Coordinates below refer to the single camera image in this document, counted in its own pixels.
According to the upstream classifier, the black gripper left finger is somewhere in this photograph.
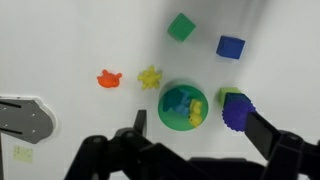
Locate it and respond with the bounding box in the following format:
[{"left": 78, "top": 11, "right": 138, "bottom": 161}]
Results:
[{"left": 64, "top": 109, "right": 201, "bottom": 180}]

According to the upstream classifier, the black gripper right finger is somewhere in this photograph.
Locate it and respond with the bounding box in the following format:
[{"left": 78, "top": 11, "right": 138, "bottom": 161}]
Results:
[{"left": 244, "top": 111, "right": 320, "bottom": 180}]

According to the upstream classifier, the blue rubber animal toy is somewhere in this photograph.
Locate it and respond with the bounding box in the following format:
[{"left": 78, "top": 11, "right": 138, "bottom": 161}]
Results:
[{"left": 162, "top": 87, "right": 193, "bottom": 117}]

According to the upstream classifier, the yellow spiky toy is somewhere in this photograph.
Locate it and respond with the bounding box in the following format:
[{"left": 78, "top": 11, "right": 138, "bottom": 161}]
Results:
[{"left": 137, "top": 65, "right": 163, "bottom": 91}]

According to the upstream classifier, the orange rubber animal toy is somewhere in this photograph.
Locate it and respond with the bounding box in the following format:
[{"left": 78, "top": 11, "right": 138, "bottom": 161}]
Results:
[{"left": 96, "top": 69, "right": 123, "bottom": 89}]

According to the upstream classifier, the green round block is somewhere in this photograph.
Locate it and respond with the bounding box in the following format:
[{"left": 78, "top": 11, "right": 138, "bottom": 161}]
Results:
[{"left": 157, "top": 84, "right": 210, "bottom": 132}]

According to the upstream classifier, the purple ridged ball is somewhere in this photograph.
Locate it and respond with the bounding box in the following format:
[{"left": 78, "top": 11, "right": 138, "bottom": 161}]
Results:
[{"left": 221, "top": 99, "right": 257, "bottom": 133}]

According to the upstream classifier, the lime green block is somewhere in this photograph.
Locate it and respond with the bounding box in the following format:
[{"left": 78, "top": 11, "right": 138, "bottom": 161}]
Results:
[{"left": 218, "top": 87, "right": 242, "bottom": 108}]

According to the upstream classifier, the blue cube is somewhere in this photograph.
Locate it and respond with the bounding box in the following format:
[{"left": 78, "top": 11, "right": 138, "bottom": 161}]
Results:
[{"left": 215, "top": 35, "right": 246, "bottom": 60}]

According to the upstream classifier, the green cube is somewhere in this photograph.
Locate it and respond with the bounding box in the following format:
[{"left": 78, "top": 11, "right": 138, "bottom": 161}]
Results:
[{"left": 166, "top": 12, "right": 197, "bottom": 43}]

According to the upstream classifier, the pale yellow sticker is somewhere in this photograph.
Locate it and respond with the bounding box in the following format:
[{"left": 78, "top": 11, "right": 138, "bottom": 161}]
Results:
[{"left": 12, "top": 145, "right": 34, "bottom": 164}]

